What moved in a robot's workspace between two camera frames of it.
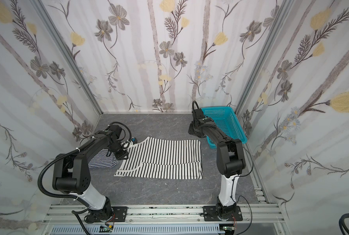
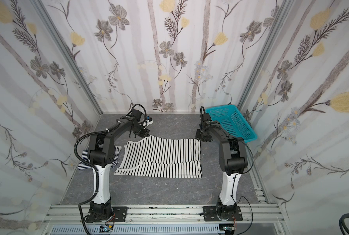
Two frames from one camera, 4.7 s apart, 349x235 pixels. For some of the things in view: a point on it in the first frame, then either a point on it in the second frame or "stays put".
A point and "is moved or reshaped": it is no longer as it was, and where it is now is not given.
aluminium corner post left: [44, 14] stays put
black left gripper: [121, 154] → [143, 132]
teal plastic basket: [225, 117] is moved or reshaped
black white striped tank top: [163, 158] stays put
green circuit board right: [229, 228] stays put
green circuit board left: [105, 229] stays put
